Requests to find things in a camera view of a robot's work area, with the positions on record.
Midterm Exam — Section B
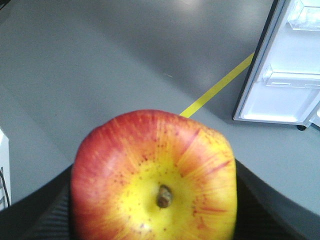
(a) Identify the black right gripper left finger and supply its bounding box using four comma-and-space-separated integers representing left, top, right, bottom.
0, 166, 75, 240

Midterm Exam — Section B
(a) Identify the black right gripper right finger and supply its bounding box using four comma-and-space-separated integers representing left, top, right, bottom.
233, 160, 320, 240

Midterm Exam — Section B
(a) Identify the red yellow apple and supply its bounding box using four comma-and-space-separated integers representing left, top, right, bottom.
70, 110, 237, 240

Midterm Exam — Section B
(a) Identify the open fridge door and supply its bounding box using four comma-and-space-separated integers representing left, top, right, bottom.
233, 0, 320, 128

